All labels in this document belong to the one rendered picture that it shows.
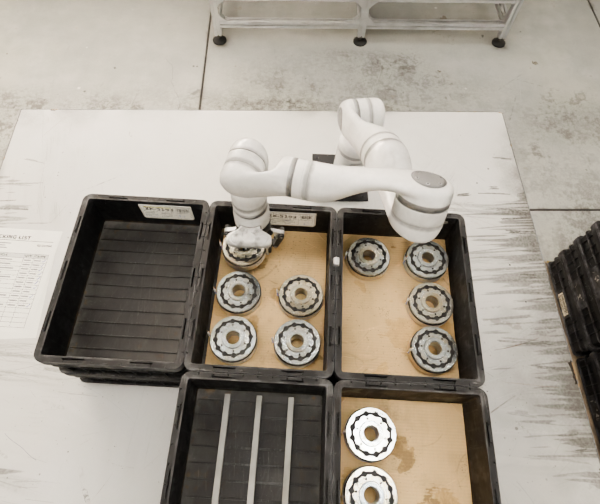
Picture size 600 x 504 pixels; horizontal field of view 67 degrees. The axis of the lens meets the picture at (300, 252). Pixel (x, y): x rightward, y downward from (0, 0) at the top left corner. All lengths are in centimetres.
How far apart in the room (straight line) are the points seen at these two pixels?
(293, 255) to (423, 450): 52
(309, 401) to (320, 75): 207
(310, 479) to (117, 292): 60
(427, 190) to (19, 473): 106
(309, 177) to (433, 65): 222
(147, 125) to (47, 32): 180
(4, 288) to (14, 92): 176
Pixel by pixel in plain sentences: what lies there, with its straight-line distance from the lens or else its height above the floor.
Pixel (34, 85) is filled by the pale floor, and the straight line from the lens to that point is 302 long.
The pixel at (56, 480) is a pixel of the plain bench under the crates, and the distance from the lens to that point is 125.
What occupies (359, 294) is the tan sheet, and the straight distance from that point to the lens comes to 109.
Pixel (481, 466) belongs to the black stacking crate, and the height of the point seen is 89.
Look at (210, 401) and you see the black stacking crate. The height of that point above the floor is 83.
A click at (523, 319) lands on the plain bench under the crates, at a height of 70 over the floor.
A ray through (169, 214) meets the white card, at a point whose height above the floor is 88.
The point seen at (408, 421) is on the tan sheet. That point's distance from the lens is 104.
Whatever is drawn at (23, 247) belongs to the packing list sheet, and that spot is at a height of 70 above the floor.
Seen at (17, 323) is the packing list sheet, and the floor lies 70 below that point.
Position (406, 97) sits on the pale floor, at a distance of 270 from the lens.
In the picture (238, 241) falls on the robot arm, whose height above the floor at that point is 103.
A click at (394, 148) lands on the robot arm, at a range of 93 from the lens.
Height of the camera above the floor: 184
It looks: 63 degrees down
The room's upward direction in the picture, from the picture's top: 2 degrees clockwise
